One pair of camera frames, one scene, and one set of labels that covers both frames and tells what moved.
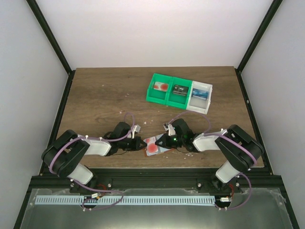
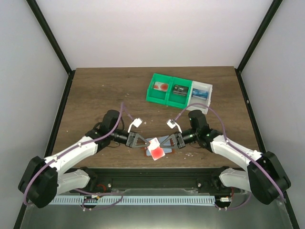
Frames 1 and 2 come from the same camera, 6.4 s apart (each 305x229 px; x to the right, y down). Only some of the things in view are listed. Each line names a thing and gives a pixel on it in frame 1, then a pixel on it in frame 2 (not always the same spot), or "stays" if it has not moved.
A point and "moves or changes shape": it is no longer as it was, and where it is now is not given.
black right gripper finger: [161, 140] → [170, 142]
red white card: [152, 148] moves or changes shape
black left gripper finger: [142, 143] stays
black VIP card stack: [180, 89] stays
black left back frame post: [48, 33] stays
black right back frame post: [272, 11] stays
